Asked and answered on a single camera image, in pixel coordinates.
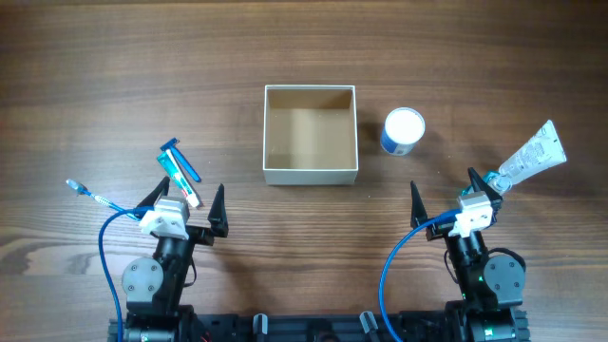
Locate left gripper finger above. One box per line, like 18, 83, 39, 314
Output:
207, 183, 229, 238
137, 176, 170, 208

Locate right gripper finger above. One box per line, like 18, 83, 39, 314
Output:
410, 180, 428, 229
467, 167, 494, 196

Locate blue mouthwash bottle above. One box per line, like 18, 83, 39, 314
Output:
461, 171, 504, 196

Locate blue disposable razor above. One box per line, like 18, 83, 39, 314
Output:
160, 138, 201, 182

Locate white lotion tube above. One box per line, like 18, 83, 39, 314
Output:
497, 120, 567, 194

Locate blue toothbrush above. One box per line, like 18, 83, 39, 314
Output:
66, 179, 124, 212

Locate cotton swab tub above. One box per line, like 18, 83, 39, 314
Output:
380, 107, 426, 156

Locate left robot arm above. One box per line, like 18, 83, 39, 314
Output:
107, 177, 229, 342

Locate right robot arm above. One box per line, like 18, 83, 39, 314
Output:
399, 218, 531, 342

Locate white open cardboard box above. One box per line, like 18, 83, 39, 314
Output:
262, 85, 359, 186

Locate left blue cable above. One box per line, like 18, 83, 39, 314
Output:
98, 205, 154, 342

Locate blue cable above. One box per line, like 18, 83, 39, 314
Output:
98, 205, 154, 342
378, 208, 463, 342

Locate right blue cable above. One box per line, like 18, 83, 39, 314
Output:
378, 208, 463, 342

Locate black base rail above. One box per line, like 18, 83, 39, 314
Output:
123, 311, 531, 342

